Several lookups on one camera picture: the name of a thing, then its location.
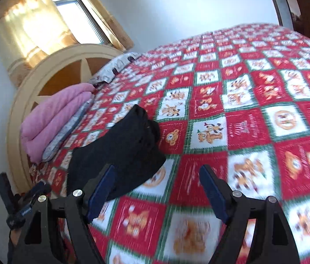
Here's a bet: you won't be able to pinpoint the grey white pillow far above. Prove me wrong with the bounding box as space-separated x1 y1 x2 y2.
88 52 142 85

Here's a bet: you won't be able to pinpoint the person's left hand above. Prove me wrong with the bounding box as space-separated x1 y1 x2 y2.
10 228 22 247

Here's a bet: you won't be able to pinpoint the pink folded blanket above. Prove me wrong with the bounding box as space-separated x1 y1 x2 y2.
20 83 95 163

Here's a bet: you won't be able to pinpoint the grey patterned pillow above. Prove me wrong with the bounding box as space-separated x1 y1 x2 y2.
42 95 95 162

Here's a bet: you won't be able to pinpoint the red patchwork bear bedspread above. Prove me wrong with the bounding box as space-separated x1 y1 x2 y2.
30 24 310 263

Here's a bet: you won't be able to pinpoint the window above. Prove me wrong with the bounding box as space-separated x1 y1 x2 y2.
53 0 110 45

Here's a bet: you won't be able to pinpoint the cream wooden headboard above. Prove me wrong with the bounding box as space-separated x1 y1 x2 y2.
6 44 122 193

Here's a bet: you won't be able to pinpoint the yellow curtain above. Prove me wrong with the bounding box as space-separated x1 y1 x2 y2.
0 0 134 89

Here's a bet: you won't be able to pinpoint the black pants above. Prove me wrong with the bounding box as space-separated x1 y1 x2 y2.
66 105 166 201

